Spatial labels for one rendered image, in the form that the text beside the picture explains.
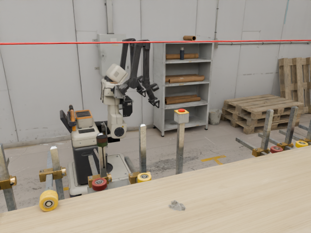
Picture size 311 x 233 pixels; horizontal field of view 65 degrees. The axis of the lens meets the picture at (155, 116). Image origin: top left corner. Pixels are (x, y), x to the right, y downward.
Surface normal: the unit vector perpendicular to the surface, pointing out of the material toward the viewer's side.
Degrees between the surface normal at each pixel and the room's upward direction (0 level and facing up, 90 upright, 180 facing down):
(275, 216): 0
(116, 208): 0
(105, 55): 90
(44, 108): 90
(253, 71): 90
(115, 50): 90
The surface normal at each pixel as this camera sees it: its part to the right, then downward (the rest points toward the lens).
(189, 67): 0.36, 0.31
